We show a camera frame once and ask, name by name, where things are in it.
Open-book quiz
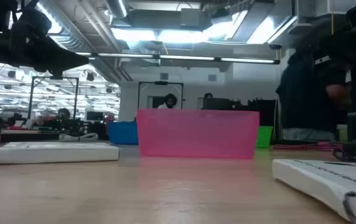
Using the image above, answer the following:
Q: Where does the black cabinet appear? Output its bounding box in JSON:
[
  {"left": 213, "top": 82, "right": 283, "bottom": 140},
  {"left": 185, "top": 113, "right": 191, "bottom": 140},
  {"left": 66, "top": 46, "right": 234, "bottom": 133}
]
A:
[{"left": 248, "top": 98, "right": 277, "bottom": 127}]

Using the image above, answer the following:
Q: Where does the white cable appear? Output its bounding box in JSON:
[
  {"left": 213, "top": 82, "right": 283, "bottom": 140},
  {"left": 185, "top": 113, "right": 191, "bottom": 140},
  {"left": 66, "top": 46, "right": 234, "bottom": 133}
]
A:
[{"left": 58, "top": 133, "right": 99, "bottom": 142}]

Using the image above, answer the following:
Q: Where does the black rig frame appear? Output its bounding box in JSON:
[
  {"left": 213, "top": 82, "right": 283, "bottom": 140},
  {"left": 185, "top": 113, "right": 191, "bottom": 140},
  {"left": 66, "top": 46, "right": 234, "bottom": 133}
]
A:
[
  {"left": 27, "top": 75, "right": 80, "bottom": 121},
  {"left": 137, "top": 80, "right": 185, "bottom": 110}
]

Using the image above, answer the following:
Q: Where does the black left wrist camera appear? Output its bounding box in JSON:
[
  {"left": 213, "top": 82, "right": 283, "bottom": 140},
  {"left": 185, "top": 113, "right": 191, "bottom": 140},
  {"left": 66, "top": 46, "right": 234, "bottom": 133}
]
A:
[{"left": 9, "top": 6, "right": 53, "bottom": 43}]

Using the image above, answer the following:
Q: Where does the long ceiling tube lamp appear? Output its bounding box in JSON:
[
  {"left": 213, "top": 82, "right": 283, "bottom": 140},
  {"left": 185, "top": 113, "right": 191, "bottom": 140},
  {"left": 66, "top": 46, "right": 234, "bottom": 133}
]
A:
[{"left": 75, "top": 52, "right": 281, "bottom": 65}]

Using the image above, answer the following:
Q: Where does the person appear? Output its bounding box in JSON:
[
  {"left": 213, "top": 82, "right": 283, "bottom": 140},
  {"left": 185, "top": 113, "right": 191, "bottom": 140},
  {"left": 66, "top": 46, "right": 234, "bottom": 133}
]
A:
[
  {"left": 157, "top": 93, "right": 179, "bottom": 110},
  {"left": 276, "top": 30, "right": 352, "bottom": 142},
  {"left": 201, "top": 92, "right": 215, "bottom": 110},
  {"left": 53, "top": 108, "right": 73, "bottom": 130}
]

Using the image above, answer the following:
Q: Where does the black computer monitor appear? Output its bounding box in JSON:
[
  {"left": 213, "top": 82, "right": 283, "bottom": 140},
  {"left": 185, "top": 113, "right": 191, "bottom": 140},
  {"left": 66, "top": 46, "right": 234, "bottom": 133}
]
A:
[
  {"left": 86, "top": 111, "right": 105, "bottom": 122},
  {"left": 202, "top": 98, "right": 233, "bottom": 110}
]

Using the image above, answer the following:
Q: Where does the pale green container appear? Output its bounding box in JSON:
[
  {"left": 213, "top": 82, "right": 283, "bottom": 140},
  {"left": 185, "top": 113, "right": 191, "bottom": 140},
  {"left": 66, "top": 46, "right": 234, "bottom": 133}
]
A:
[{"left": 335, "top": 124, "right": 349, "bottom": 142}]

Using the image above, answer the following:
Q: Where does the pink translucent plastic bin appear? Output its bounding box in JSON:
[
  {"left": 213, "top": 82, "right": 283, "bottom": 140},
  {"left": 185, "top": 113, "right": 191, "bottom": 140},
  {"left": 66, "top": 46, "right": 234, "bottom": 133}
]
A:
[{"left": 136, "top": 108, "right": 260, "bottom": 160}]

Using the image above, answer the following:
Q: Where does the green plastic basket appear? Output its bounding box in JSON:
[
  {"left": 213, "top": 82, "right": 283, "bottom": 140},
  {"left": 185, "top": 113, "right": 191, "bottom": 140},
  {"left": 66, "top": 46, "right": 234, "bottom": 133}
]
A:
[{"left": 255, "top": 126, "right": 274, "bottom": 149}]

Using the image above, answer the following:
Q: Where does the black aluminium table frame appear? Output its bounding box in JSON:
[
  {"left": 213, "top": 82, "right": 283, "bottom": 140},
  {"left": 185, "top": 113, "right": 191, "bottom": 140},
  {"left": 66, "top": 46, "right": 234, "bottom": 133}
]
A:
[{"left": 0, "top": 129, "right": 356, "bottom": 147}]

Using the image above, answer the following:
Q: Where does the blue plastic basket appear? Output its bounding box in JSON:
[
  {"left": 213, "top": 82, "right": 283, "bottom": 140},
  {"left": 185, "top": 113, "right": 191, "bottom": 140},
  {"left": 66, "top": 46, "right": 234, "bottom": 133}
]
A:
[{"left": 108, "top": 121, "right": 139, "bottom": 146}]

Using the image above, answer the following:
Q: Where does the white printed cardboard box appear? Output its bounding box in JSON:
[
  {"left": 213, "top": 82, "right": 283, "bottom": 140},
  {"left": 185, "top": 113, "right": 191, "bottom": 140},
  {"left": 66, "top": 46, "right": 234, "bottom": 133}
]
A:
[
  {"left": 0, "top": 142, "right": 120, "bottom": 165},
  {"left": 271, "top": 159, "right": 356, "bottom": 224}
]

